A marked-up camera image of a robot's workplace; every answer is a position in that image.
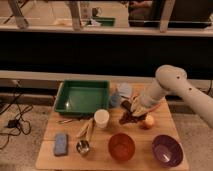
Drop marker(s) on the blue sponge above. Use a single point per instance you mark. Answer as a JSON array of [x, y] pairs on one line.
[[61, 144]]

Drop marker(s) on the metal measuring cup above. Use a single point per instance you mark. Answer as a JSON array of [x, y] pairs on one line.
[[83, 145]]

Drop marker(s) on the green background bin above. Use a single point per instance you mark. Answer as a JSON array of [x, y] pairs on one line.
[[103, 21]]

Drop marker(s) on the yellow banana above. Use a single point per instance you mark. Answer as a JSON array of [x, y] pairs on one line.
[[84, 128]]

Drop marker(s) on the white cup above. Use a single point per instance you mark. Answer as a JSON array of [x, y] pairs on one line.
[[101, 118]]

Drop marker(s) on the green plastic tray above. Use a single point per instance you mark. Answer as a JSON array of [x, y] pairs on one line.
[[81, 98]]

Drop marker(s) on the dark grape bunch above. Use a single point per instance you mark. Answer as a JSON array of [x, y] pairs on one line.
[[129, 118]]

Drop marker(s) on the purple bowl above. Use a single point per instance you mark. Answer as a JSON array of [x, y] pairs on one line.
[[167, 151]]

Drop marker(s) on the yellow apple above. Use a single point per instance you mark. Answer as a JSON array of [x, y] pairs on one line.
[[148, 122]]

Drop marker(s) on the red chili pepper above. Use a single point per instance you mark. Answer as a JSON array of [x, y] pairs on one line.
[[156, 107]]

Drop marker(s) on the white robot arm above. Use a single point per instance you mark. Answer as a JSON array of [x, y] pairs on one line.
[[171, 79]]

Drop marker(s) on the black remote control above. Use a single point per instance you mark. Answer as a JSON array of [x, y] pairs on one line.
[[126, 105]]

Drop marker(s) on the blue cup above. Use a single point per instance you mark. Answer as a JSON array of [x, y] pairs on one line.
[[115, 100]]

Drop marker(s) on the orange bowl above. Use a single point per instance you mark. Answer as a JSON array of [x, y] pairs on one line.
[[121, 147]]

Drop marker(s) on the metal fork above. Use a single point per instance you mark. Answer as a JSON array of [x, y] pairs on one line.
[[65, 121]]

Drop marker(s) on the black power adapter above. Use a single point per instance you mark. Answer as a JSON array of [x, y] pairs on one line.
[[12, 123]]

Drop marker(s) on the light blue cloth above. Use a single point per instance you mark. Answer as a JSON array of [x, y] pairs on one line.
[[125, 90]]

